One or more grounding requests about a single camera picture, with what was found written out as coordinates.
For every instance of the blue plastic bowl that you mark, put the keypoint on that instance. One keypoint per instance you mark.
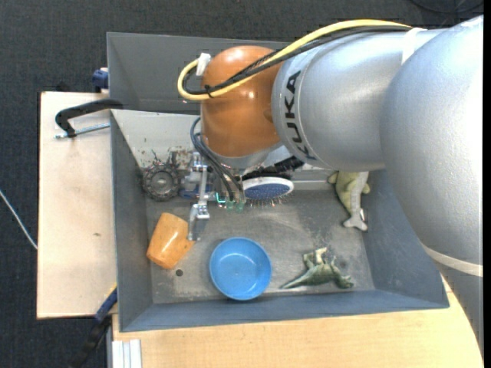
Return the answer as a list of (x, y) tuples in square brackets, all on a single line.
[(239, 268)]

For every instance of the blue and white hairbrush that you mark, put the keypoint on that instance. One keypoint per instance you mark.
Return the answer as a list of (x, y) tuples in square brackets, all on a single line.
[(266, 188)]

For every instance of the pale green plush shark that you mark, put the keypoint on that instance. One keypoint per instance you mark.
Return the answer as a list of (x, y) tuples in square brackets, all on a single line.
[(351, 194)]

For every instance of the grey metal bin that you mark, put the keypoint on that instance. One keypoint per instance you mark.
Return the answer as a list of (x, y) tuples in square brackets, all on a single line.
[(291, 228)]

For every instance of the orange plastic cup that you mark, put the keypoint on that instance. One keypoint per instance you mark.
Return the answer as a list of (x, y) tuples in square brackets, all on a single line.
[(169, 242)]

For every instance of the green toy dinosaur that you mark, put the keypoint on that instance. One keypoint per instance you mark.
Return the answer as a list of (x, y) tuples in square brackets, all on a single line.
[(320, 273)]

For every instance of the pale wood flat board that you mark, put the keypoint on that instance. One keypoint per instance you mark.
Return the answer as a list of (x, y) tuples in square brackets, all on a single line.
[(73, 205)]

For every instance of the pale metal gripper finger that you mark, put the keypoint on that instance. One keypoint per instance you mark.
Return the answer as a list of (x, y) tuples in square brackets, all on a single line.
[(196, 226), (199, 162)]

